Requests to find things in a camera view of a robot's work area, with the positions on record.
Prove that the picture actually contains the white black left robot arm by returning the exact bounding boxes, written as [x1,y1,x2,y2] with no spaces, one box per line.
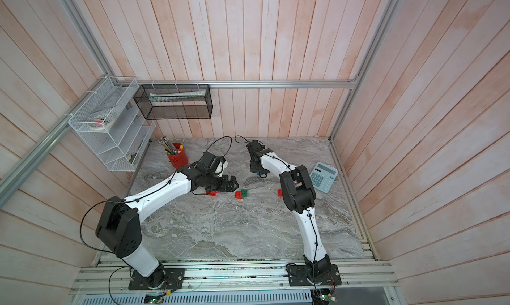
[96,151,239,278]

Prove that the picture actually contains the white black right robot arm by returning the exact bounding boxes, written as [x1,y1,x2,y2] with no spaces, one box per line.
[246,140,332,283]

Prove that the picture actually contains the red pen cup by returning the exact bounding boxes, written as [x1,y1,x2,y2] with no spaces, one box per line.
[166,143,189,169]

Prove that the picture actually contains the pens in cup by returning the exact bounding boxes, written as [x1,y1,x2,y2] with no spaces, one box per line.
[158,136,184,156]

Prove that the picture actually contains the light blue calculator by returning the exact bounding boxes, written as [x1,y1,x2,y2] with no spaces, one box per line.
[310,162,338,194]

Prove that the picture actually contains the tape roll on shelf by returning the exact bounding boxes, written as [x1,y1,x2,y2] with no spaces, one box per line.
[86,113,114,131]

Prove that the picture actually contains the black mesh wall basket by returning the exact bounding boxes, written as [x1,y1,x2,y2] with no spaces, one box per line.
[134,83,213,120]

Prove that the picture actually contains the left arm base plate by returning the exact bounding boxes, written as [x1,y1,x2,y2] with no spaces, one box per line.
[128,267,185,290]

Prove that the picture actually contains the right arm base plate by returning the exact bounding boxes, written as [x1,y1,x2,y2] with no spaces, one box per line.
[285,263,342,287]

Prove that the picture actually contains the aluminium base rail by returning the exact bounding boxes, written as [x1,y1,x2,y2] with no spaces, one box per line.
[70,258,406,304]

